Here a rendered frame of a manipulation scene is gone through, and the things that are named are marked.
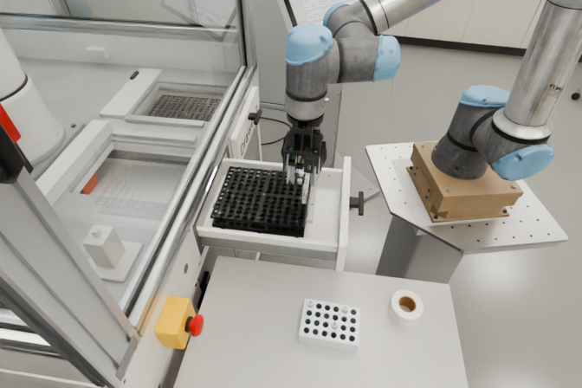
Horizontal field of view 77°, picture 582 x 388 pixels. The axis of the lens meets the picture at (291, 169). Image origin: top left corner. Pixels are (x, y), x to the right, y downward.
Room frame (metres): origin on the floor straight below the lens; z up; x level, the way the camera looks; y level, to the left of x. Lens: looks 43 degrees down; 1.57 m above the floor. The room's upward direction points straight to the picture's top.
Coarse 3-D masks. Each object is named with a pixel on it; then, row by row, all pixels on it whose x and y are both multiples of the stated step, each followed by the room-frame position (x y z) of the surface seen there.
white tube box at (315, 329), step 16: (304, 304) 0.39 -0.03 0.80; (320, 304) 0.39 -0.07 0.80; (336, 304) 0.39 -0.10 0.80; (304, 320) 0.35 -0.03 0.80; (320, 320) 0.35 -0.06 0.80; (336, 320) 0.35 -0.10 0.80; (352, 320) 0.36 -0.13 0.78; (304, 336) 0.32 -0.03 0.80; (320, 336) 0.32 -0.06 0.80; (336, 336) 0.32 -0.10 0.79; (352, 336) 0.32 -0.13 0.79
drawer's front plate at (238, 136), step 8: (256, 88) 1.08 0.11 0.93; (248, 96) 1.03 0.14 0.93; (256, 96) 1.07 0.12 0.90; (248, 104) 0.98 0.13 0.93; (256, 104) 1.06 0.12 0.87; (248, 112) 0.95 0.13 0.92; (240, 120) 0.89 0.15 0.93; (248, 120) 0.94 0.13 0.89; (240, 128) 0.86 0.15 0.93; (248, 128) 0.93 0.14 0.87; (232, 136) 0.82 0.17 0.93; (240, 136) 0.85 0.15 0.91; (248, 136) 0.92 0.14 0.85; (232, 144) 0.81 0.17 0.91; (240, 144) 0.84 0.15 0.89; (248, 144) 0.92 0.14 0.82; (232, 152) 0.81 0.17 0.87; (240, 152) 0.83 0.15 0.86
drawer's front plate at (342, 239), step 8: (344, 160) 0.72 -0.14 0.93; (344, 168) 0.69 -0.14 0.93; (344, 176) 0.66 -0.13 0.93; (344, 184) 0.63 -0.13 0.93; (344, 192) 0.60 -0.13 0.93; (344, 200) 0.58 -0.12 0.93; (344, 208) 0.55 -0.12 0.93; (344, 216) 0.53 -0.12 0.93; (344, 224) 0.51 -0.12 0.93; (344, 232) 0.49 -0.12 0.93; (344, 240) 0.46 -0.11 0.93; (344, 248) 0.45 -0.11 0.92; (344, 256) 0.45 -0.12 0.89; (336, 264) 0.45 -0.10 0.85
